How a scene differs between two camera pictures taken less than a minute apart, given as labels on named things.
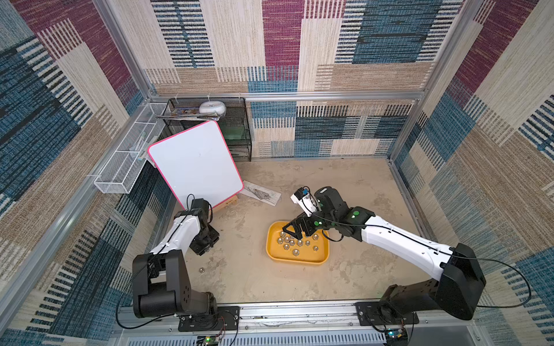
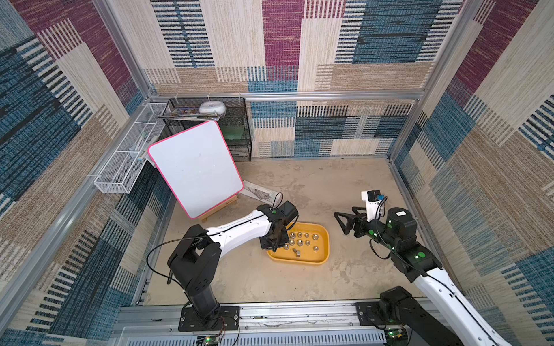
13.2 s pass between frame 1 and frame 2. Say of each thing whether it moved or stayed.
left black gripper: moved
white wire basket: stayed
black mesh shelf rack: stayed
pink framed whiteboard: stayed
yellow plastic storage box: stayed
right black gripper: moved
